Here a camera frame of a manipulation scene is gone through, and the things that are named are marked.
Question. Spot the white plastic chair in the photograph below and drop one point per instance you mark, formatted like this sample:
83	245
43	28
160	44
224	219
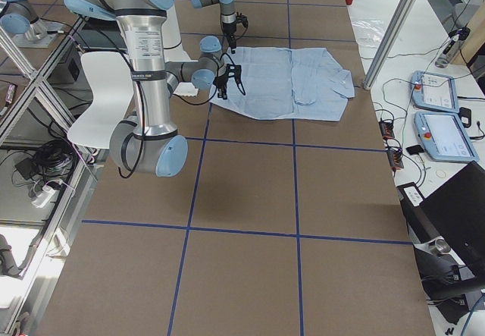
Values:
108	76

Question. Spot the blue teach pendant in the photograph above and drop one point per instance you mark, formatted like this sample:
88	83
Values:
444	138
435	92

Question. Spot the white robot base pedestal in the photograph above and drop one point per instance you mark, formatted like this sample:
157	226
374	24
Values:
174	50

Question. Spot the light blue button-up shirt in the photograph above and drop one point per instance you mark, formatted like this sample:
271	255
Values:
282	83

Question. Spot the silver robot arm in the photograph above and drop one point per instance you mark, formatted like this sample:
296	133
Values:
228	18
147	140

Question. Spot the clear water bottle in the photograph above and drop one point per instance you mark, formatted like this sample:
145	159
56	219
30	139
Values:
446	55

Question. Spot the lower blue teach pendant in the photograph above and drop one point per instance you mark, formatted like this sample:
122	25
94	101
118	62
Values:
444	138

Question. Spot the white power strip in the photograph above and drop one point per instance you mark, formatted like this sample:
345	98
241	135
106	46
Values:
47	195

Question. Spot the orange black circuit board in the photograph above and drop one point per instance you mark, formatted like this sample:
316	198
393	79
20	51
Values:
386	129

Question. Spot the black laptop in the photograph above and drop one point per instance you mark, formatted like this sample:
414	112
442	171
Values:
454	211

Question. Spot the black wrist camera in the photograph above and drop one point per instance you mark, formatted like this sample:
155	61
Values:
241	19
234	71

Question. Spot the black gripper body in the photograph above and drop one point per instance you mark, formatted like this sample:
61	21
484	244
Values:
228	31
220	81

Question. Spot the clear plastic bag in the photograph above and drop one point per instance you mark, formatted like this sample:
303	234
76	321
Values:
369	32

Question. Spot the upper blue teach pendant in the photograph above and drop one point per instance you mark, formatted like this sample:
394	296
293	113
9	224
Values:
435	92

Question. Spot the grey aluminium frame post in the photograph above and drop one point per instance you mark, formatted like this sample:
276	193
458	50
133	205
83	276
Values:
390	36

